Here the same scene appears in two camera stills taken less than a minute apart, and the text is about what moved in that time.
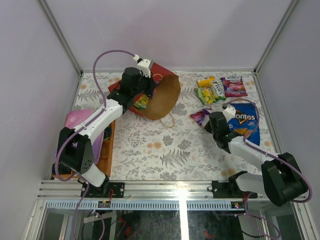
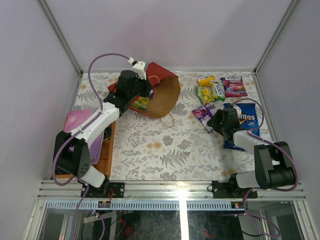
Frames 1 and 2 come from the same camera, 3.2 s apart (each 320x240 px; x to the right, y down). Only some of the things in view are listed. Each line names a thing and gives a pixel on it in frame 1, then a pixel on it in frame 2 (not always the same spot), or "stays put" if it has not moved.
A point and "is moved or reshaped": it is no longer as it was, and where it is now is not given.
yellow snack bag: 204,83 stays put
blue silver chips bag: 245,122 stays put
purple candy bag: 202,116 is moved or reshaped
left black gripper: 151,83 stays put
